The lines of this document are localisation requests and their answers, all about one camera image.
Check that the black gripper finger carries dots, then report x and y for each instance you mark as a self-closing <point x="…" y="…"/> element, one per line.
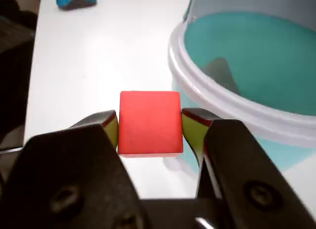
<point x="61" y="169"/>
<point x="247" y="169"/>

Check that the red lego block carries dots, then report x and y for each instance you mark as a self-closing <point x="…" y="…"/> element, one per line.
<point x="149" y="123"/>

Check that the teal whale-shaped bin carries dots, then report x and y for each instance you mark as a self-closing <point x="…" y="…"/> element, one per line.
<point x="259" y="46"/>

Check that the black and blue computer mouse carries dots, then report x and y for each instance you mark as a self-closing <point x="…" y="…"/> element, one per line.
<point x="75" y="0"/>

